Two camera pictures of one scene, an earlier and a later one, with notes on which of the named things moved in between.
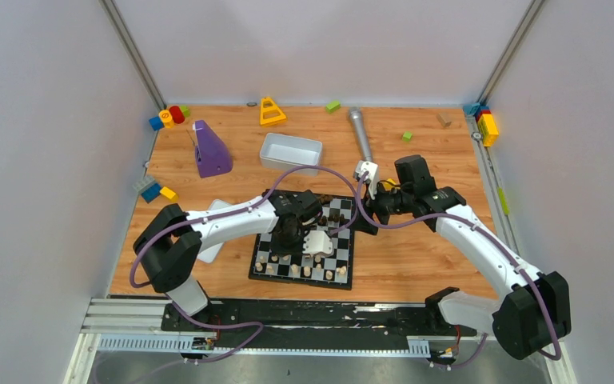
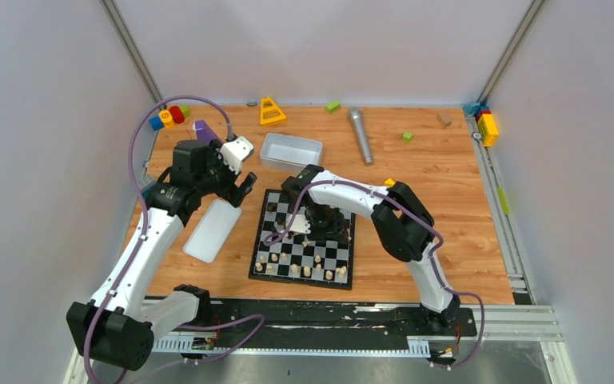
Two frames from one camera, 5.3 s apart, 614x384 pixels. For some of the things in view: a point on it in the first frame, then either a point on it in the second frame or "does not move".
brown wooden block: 444,119 does not move
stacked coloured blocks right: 486,122 does not move
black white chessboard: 337,222 does not move
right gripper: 371,206 -> 339,230
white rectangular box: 287,153 does not move
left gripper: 290,233 -> 237,192
